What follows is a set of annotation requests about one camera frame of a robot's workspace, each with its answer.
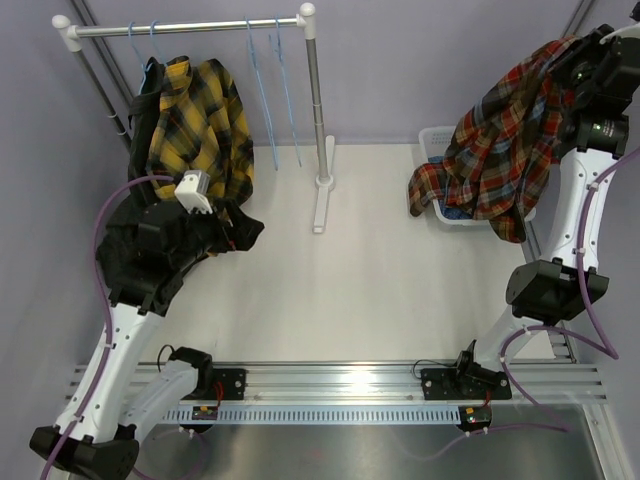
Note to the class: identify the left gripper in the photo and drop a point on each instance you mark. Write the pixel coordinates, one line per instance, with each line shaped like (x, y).
(239, 234)

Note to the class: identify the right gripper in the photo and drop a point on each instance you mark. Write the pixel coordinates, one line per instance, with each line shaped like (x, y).
(579, 48)

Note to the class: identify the red plaid shirt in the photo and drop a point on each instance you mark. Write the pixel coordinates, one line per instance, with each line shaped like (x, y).
(498, 161)

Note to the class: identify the blue checked shirt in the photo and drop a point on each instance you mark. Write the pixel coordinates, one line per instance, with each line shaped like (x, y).
(455, 212)

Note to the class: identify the blue hanger of red shirt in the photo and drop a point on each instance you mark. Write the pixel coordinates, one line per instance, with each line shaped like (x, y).
(277, 47)

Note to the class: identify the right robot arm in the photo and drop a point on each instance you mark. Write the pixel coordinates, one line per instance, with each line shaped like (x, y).
(564, 281)

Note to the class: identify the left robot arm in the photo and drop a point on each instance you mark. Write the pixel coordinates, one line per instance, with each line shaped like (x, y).
(99, 434)

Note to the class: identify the black shirt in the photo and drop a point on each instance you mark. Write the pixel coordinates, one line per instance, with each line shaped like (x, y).
(143, 115)

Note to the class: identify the yellow plaid shirt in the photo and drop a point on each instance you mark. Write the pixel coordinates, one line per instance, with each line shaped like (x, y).
(202, 126)

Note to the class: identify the blue hanger of black shirt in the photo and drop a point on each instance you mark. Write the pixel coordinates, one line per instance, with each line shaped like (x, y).
(145, 68)

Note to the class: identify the blue hanger of yellow shirt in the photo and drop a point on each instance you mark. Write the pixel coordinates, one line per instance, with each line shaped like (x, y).
(155, 40)

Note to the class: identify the white plastic basket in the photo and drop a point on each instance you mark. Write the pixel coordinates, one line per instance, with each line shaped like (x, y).
(433, 142)

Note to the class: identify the white and metal clothes rack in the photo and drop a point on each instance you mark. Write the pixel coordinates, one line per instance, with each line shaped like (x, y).
(305, 20)

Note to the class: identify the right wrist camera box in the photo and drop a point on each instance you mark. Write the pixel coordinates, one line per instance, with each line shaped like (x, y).
(630, 31)

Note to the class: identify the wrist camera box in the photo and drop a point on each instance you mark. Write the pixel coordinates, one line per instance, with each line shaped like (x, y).
(191, 192)
(630, 31)

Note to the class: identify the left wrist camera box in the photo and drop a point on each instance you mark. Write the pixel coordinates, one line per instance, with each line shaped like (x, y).
(191, 192)

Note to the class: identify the white slotted cable duct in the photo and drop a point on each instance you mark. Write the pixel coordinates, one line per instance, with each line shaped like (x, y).
(237, 414)

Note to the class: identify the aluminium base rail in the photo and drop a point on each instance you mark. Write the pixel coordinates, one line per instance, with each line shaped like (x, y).
(397, 383)

